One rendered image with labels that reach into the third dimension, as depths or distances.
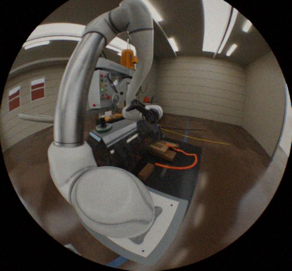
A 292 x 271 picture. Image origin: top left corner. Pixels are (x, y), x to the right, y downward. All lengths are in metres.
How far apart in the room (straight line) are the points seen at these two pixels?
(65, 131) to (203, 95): 5.85
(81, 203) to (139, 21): 0.46
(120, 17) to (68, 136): 0.41
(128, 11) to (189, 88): 5.61
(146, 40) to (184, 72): 5.68
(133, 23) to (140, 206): 0.47
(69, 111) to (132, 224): 0.26
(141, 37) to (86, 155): 0.42
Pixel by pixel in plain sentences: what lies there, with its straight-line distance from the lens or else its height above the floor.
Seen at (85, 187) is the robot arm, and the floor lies 1.13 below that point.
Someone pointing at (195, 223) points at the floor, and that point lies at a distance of 1.38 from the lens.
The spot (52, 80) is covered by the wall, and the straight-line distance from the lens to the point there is 7.18.
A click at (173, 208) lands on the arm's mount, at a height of 0.87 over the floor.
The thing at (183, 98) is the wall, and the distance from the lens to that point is 5.80.
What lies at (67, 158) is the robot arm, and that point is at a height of 1.13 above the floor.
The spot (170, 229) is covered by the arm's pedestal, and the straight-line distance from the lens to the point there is 0.46.
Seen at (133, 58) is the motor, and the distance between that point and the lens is 1.65.
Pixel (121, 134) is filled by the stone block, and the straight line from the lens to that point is 1.09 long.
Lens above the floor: 1.25
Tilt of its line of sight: 20 degrees down
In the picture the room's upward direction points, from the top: straight up
